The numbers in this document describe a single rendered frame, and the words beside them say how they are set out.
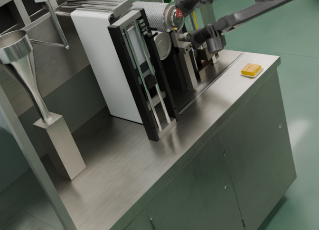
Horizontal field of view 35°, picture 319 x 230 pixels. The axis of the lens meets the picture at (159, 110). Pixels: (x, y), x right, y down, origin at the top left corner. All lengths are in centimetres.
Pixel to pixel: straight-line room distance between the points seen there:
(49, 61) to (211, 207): 97
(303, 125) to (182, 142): 157
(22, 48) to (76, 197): 62
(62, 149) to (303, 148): 176
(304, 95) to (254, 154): 137
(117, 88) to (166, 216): 60
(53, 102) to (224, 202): 91
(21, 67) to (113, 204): 60
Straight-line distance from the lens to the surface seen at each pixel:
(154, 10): 232
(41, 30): 224
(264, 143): 259
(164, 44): 228
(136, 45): 201
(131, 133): 225
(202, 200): 227
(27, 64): 189
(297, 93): 385
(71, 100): 239
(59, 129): 203
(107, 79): 227
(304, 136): 343
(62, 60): 232
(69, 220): 180
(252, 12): 224
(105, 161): 215
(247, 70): 240
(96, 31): 213
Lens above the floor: 212
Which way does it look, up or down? 32 degrees down
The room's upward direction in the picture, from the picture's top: 19 degrees counter-clockwise
